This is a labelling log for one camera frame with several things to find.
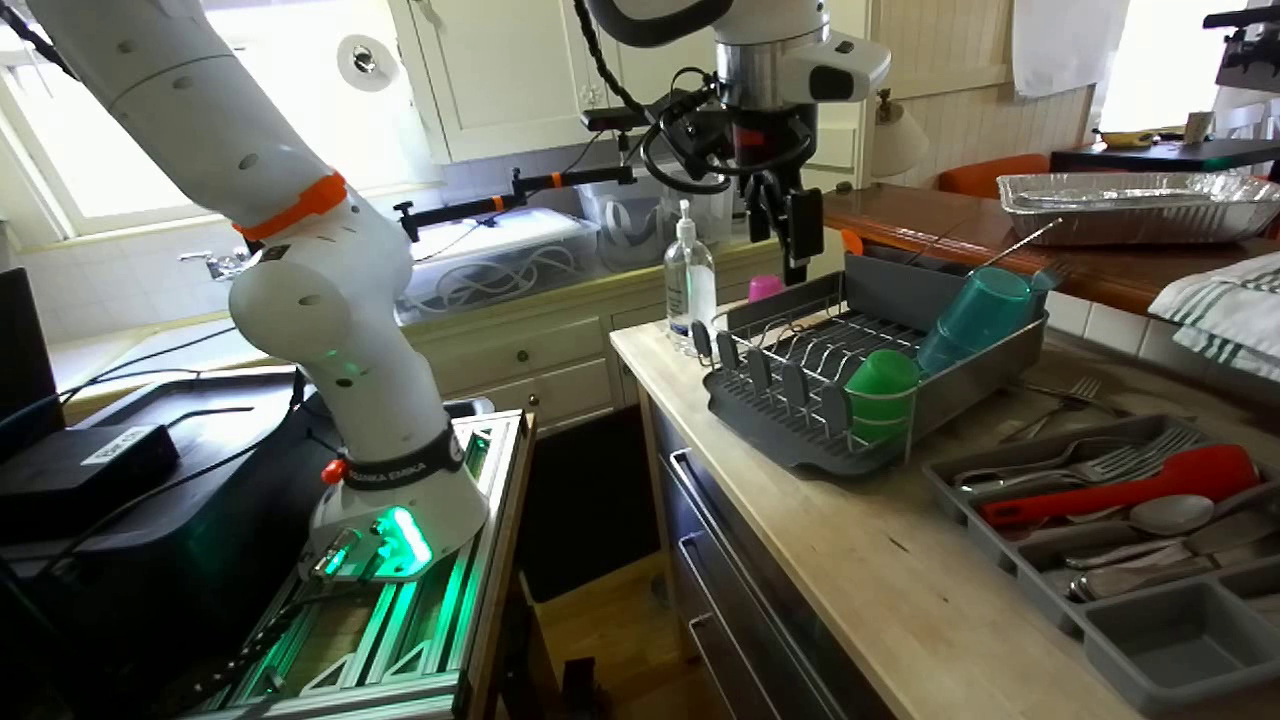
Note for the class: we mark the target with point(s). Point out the white cabinet with drawers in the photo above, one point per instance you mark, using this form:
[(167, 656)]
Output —
[(547, 352)]

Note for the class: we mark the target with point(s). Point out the aluminium frame robot cart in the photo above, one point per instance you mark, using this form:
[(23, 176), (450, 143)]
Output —
[(426, 650)]

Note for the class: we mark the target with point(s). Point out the red handled utensil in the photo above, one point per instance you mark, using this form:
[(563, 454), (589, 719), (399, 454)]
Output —
[(1215, 469)]

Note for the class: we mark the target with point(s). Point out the teal plastic cups stack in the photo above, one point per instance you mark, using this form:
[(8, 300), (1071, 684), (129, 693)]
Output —
[(984, 308)]

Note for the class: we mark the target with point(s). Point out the large metal spoon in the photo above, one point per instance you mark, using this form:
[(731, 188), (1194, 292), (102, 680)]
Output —
[(1152, 516)]

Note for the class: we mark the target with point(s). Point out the green plastic cup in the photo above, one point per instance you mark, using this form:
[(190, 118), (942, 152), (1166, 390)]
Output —
[(881, 397)]

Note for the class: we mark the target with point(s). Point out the grey dish drying rack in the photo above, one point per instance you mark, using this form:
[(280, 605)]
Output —
[(780, 371)]

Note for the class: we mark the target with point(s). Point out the striped dish towel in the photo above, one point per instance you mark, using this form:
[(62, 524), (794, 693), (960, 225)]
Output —
[(1231, 312)]

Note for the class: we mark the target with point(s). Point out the black box on cart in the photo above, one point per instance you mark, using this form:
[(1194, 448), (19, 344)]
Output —
[(172, 579)]

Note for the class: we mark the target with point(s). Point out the pink plastic cup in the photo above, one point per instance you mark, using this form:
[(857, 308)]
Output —
[(766, 284)]

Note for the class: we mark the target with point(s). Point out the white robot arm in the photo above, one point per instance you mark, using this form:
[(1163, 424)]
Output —
[(326, 264)]

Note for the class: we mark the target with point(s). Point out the clear plastic bottle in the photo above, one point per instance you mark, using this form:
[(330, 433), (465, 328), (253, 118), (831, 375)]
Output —
[(688, 278)]

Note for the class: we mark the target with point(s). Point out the aluminium foil tray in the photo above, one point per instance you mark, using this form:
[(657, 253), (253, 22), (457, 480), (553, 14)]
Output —
[(1126, 209)]

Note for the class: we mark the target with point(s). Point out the black camera bar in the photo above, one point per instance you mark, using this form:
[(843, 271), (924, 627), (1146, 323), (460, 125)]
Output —
[(518, 195)]

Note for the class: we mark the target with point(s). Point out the metal fork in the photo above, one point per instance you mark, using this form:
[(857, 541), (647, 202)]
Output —
[(1076, 475)]

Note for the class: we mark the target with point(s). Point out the brown wooden counter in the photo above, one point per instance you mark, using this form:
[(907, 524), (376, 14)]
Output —
[(969, 228)]

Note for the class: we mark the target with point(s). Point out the grey cutlery tray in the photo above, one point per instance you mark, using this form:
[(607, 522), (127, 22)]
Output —
[(1179, 627)]

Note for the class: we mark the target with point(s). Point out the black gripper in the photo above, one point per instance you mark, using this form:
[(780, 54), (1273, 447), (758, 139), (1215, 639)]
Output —
[(758, 156)]

